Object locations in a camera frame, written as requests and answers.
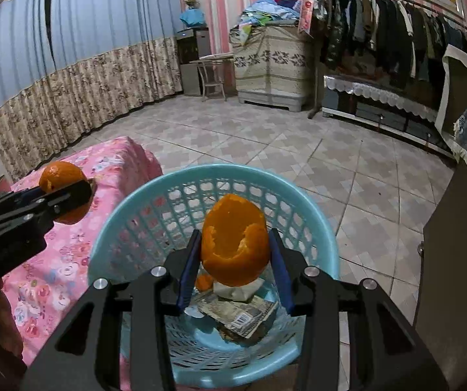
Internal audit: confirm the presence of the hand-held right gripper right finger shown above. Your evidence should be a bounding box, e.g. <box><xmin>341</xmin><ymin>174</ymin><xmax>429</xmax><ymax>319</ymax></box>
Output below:
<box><xmin>268</xmin><ymin>228</ymin><xmax>450</xmax><ymax>391</ymax></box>

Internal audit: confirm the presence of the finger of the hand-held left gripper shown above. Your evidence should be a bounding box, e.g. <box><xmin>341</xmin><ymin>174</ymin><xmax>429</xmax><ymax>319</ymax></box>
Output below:
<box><xmin>30</xmin><ymin>179</ymin><xmax>94</xmax><ymax>224</ymax></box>
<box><xmin>11</xmin><ymin>186</ymin><xmax>46</xmax><ymax>204</ymax></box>

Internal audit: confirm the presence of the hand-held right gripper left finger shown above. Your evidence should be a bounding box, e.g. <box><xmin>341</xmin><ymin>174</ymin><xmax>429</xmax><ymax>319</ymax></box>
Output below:
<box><xmin>19</xmin><ymin>229</ymin><xmax>202</xmax><ymax>391</ymax></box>

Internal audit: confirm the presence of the orange fruit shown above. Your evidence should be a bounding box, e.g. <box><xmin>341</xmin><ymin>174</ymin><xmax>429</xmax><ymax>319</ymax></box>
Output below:
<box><xmin>39</xmin><ymin>161</ymin><xmax>92</xmax><ymax>225</ymax></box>

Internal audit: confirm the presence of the beige paper bag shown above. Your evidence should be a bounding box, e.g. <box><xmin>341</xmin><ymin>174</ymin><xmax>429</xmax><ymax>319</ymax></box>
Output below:
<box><xmin>213</xmin><ymin>276</ymin><xmax>267</xmax><ymax>303</ymax></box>

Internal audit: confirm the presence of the large orange peel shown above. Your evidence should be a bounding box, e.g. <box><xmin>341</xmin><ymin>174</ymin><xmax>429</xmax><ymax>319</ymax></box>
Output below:
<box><xmin>201</xmin><ymin>194</ymin><xmax>271</xmax><ymax>287</ymax></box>

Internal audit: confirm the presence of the light blue plastic basket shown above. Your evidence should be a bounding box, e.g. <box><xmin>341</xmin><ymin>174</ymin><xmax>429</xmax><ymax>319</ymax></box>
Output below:
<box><xmin>88</xmin><ymin>164</ymin><xmax>340</xmax><ymax>389</ymax></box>

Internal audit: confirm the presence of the printed snack packet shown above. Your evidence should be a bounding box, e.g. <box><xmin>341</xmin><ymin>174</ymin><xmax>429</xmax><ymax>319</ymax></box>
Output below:
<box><xmin>198</xmin><ymin>294</ymin><xmax>279</xmax><ymax>339</ymax></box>

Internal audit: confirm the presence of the person's left forearm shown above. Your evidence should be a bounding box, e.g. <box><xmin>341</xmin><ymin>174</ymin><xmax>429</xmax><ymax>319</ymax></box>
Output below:
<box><xmin>0</xmin><ymin>279</ymin><xmax>28</xmax><ymax>391</ymax></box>

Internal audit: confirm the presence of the pink floral tablecloth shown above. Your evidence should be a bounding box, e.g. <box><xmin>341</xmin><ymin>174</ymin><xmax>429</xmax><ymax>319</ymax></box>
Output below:
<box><xmin>1</xmin><ymin>136</ymin><xmax>164</xmax><ymax>391</ymax></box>

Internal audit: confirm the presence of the blue floral curtain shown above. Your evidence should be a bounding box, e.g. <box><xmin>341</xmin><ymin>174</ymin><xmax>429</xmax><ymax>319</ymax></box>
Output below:
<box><xmin>48</xmin><ymin>0</ymin><xmax>183</xmax><ymax>149</ymax></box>
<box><xmin>0</xmin><ymin>0</ymin><xmax>57</xmax><ymax>182</ymax></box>

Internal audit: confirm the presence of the dark wooden furniture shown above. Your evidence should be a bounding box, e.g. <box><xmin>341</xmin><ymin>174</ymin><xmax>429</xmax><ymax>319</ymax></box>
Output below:
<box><xmin>415</xmin><ymin>162</ymin><xmax>467</xmax><ymax>391</ymax></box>

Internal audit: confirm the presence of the grey water dispenser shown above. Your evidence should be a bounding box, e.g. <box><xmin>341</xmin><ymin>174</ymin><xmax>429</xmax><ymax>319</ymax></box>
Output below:
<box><xmin>175</xmin><ymin>28</ymin><xmax>210</xmax><ymax>97</ymax></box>

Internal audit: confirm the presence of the low dark cabinet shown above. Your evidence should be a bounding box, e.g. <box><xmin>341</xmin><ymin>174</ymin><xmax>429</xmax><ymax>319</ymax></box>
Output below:
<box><xmin>323</xmin><ymin>75</ymin><xmax>456</xmax><ymax>158</ymax></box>

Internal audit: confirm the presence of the small folding table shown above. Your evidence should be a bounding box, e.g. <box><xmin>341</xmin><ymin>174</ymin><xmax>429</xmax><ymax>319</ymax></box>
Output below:
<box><xmin>189</xmin><ymin>53</ymin><xmax>235</xmax><ymax>102</ymax></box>

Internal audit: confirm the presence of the cloth covered cabinet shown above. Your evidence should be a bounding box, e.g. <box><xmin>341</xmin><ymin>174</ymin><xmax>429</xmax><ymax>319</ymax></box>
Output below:
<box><xmin>233</xmin><ymin>26</ymin><xmax>314</xmax><ymax>113</ymax></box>

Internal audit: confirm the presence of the white lace cloth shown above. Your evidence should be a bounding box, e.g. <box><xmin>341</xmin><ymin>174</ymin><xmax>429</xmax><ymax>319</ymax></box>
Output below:
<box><xmin>324</xmin><ymin>75</ymin><xmax>443</xmax><ymax>111</ymax></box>

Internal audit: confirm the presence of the blue cloth bundle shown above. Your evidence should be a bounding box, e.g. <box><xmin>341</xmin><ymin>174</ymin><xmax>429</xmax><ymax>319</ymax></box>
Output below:
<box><xmin>179</xmin><ymin>8</ymin><xmax>206</xmax><ymax>29</ymax></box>

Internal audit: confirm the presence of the red and white hanging bag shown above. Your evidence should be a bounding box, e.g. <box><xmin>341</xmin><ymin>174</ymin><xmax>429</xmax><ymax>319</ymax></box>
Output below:
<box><xmin>298</xmin><ymin>0</ymin><xmax>316</xmax><ymax>38</ymax></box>

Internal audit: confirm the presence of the row of hanging clothes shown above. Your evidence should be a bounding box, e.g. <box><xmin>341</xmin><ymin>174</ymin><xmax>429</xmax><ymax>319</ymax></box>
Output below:
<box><xmin>323</xmin><ymin>0</ymin><xmax>467</xmax><ymax>90</ymax></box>

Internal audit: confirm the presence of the cream cloth covered furniture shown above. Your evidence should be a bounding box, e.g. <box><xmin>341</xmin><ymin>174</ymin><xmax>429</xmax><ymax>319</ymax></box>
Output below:
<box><xmin>435</xmin><ymin>45</ymin><xmax>467</xmax><ymax>140</ymax></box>

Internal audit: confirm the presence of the pile of folded clothes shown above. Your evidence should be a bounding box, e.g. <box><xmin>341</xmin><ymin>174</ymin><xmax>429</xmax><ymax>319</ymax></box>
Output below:
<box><xmin>229</xmin><ymin>0</ymin><xmax>304</xmax><ymax>46</ymax></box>

